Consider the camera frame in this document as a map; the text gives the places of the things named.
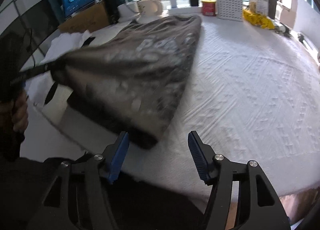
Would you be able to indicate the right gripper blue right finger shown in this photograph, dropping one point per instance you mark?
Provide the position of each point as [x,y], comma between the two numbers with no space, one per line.
[202,155]

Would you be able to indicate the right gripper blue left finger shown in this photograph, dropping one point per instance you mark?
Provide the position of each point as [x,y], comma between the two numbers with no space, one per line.
[115,155]

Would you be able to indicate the dark grey t-shirt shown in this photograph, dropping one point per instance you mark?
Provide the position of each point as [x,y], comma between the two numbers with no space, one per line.
[134,82]

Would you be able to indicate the person left hand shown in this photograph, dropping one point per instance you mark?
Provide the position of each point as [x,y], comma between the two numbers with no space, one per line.
[20,115]

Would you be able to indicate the white garment black trim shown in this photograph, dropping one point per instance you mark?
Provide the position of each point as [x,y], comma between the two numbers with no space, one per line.
[38,88]

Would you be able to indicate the brown cardboard box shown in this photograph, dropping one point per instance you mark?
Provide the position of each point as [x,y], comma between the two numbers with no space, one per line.
[92,19]

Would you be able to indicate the white power strip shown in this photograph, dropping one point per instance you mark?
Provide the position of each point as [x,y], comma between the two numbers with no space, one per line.
[185,10]

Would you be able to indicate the yellow duck snack bag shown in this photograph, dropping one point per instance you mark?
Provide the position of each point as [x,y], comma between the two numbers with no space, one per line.
[258,20]

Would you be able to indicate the red tin can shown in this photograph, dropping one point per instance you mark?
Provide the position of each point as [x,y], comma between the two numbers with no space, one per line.
[209,7]

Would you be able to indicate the keys and black pouch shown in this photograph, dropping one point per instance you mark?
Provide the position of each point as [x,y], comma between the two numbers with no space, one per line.
[282,29]

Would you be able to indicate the cream cartoon mug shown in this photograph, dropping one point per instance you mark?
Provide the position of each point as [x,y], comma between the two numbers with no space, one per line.
[150,8]

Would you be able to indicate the small dark figurine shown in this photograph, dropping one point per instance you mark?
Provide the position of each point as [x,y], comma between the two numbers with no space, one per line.
[301,37]

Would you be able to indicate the white perforated plastic basket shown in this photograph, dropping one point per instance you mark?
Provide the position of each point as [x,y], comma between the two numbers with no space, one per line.
[230,9]

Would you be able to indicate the white usb charger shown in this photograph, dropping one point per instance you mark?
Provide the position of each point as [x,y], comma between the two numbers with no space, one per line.
[173,3]

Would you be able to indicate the clear jar white lid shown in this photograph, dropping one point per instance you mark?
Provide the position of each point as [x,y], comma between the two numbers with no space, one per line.
[259,7]

